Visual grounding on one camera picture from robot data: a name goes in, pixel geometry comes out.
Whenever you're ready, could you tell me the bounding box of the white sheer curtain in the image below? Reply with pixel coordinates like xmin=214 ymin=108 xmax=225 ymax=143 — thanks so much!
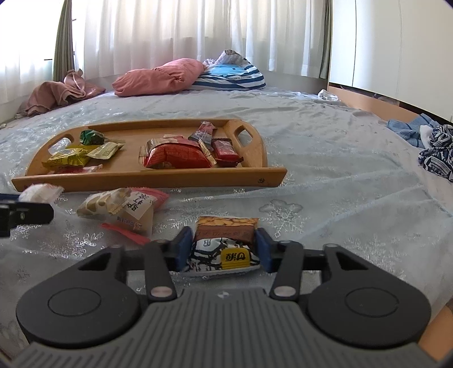
xmin=0 ymin=0 xmax=59 ymax=107
xmin=72 ymin=0 xmax=328 ymax=80

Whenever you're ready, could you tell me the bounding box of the wooden tray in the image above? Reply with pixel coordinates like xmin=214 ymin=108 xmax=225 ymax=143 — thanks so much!
xmin=11 ymin=118 xmax=288 ymax=192

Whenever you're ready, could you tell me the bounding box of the large red snack bag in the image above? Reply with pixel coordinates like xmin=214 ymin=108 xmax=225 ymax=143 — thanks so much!
xmin=139 ymin=135 xmax=217 ymax=169

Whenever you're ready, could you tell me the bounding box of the blue striped plush pillow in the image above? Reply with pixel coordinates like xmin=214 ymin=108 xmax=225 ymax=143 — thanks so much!
xmin=191 ymin=58 xmax=267 ymax=91

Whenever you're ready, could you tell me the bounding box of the yellow snack packet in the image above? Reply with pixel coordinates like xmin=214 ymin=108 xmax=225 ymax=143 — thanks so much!
xmin=42 ymin=147 xmax=93 ymax=168

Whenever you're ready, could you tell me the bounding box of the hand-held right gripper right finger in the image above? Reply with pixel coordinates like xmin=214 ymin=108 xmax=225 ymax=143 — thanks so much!
xmin=255 ymin=227 xmax=365 ymax=302

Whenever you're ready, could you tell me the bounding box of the green snack packet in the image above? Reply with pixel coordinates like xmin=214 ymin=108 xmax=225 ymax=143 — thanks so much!
xmin=80 ymin=130 xmax=107 ymax=146

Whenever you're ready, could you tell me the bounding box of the red chocolate stick packet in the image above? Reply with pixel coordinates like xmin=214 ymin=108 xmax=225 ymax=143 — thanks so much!
xmin=211 ymin=139 xmax=245 ymax=168

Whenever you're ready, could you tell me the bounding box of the green drape curtain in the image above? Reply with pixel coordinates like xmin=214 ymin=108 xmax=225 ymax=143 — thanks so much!
xmin=52 ymin=0 xmax=78 ymax=83
xmin=319 ymin=0 xmax=334 ymax=79

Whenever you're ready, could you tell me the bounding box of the small pink candy packet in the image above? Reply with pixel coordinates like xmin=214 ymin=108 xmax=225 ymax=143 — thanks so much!
xmin=53 ymin=164 xmax=104 ymax=175

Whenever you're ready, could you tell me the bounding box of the pink and white snack packet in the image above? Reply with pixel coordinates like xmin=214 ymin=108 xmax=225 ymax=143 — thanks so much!
xmin=101 ymin=188 xmax=170 ymax=245

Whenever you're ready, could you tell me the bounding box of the white wardrobe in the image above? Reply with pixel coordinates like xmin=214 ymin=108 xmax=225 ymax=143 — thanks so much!
xmin=329 ymin=0 xmax=453 ymax=119

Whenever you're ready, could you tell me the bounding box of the gold snack packet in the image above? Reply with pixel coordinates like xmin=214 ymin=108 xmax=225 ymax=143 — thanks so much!
xmin=86 ymin=142 xmax=125 ymax=160

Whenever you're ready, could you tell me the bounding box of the red biscuit packet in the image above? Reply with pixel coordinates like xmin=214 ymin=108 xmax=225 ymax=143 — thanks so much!
xmin=187 ymin=121 xmax=217 ymax=151

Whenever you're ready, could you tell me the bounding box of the navy patterned cloth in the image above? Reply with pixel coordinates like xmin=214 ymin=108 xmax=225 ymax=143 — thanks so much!
xmin=418 ymin=124 xmax=453 ymax=182

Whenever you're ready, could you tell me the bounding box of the white patterned cloth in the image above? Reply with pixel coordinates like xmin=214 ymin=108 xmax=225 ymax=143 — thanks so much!
xmin=205 ymin=50 xmax=248 ymax=68

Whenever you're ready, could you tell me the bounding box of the mauve crumpled cloth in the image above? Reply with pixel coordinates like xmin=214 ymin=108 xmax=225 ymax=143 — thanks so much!
xmin=16 ymin=69 xmax=106 ymax=117

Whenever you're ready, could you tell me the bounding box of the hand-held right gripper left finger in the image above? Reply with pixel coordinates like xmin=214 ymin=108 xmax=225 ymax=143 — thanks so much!
xmin=76 ymin=226 xmax=195 ymax=302

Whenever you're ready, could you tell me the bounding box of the pink pillow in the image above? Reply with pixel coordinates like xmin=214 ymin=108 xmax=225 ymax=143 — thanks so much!
xmin=112 ymin=58 xmax=209 ymax=97

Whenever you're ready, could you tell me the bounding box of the cream cookie packet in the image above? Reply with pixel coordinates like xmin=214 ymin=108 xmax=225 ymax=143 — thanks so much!
xmin=77 ymin=187 xmax=132 ymax=219

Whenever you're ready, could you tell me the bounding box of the brown and white snack packet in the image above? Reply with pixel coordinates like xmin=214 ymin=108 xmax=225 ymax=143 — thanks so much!
xmin=190 ymin=216 xmax=262 ymax=274

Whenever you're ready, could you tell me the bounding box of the small white snack packet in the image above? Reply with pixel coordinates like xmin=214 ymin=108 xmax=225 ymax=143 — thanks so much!
xmin=18 ymin=183 xmax=64 ymax=206

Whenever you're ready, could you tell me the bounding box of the wooden bed frame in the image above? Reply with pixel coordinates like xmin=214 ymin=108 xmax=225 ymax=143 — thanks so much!
xmin=328 ymin=82 xmax=453 ymax=124

